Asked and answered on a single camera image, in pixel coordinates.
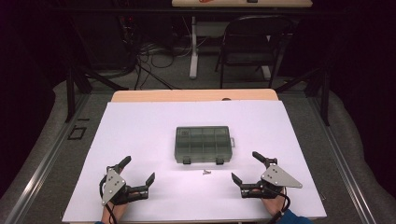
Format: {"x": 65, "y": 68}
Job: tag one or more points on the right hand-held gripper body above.
{"x": 277, "y": 177}

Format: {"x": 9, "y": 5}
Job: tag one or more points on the orange item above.
{"x": 206, "y": 1}

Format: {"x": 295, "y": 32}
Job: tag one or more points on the small black item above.
{"x": 252, "y": 1}

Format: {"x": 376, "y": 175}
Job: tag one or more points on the black metal stand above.
{"x": 325, "y": 93}
{"x": 71, "y": 93}

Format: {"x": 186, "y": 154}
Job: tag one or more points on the person's right hand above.
{"x": 273, "y": 205}

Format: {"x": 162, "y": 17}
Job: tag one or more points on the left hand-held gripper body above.
{"x": 113, "y": 185}

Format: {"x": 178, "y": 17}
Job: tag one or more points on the grey plastic compartment box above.
{"x": 202, "y": 144}

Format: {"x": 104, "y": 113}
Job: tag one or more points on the person's left hand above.
{"x": 120, "y": 211}

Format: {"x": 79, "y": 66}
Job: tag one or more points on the black folding chair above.
{"x": 249, "y": 59}

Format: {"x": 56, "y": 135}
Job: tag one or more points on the white paper sheet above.
{"x": 140, "y": 130}

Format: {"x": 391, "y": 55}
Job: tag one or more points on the white-legged desk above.
{"x": 194, "y": 46}

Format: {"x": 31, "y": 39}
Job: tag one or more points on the aluminium floor rail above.
{"x": 342, "y": 161}
{"x": 43, "y": 168}

